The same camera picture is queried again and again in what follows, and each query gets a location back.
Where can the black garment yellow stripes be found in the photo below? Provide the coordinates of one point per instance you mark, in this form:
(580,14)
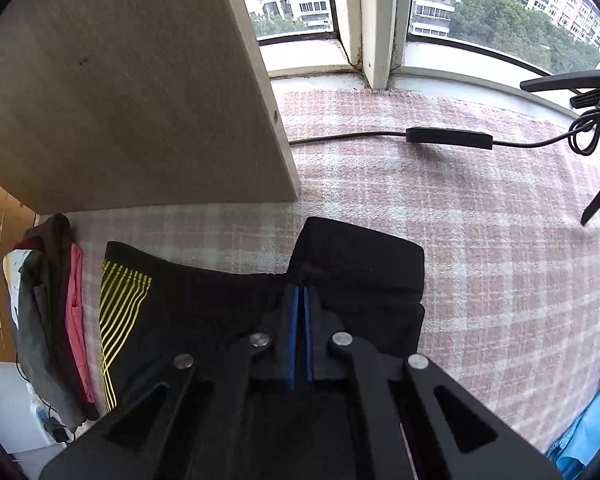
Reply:
(153,310)

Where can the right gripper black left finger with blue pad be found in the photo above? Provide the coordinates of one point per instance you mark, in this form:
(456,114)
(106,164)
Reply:
(187,423)

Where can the light wooden board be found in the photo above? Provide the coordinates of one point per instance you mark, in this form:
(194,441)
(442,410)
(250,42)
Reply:
(124,103)

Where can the black tripod stand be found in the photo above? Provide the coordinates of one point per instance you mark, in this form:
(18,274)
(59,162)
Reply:
(584,133)

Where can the blue striped shirt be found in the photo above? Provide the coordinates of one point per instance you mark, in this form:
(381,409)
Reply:
(577,447)

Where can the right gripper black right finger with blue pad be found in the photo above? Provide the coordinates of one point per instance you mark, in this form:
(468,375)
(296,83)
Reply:
(406,418)

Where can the stack of folded clothes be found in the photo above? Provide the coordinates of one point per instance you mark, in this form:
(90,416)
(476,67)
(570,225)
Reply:
(42,273)

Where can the pink plaid bed sheet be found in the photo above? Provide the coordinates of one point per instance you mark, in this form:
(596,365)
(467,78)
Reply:
(489,190)

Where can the white power strip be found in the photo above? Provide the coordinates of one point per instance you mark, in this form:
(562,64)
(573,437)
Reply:
(21,414)

